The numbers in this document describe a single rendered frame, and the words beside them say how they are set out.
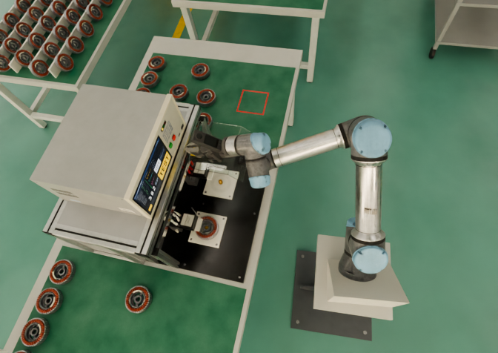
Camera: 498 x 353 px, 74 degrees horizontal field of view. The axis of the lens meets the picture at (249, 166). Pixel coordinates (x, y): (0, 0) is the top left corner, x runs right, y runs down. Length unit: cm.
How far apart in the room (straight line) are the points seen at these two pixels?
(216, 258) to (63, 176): 73
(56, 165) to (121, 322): 75
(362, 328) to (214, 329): 105
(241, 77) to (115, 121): 97
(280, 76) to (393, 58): 149
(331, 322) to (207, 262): 100
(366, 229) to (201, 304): 79
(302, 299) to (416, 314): 68
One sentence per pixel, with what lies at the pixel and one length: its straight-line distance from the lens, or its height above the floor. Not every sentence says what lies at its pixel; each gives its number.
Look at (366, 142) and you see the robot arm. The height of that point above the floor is 137.
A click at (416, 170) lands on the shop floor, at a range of 272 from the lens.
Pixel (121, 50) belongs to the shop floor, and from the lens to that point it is 371.
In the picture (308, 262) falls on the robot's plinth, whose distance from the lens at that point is 232.
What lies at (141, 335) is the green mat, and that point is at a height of 75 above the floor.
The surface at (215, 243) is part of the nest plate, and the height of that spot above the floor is 78.
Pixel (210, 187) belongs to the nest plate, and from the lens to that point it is 168.
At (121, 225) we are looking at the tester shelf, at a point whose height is 111.
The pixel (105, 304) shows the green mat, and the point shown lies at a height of 75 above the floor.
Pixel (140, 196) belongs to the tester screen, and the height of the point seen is 126.
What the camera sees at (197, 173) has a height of 92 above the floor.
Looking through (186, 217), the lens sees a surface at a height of 87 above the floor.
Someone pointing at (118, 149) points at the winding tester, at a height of 132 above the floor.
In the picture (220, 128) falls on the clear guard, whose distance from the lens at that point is 149.
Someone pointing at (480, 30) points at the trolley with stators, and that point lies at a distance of 350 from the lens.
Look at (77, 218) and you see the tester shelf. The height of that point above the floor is 111.
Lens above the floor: 229
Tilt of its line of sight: 63 degrees down
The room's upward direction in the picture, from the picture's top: 12 degrees counter-clockwise
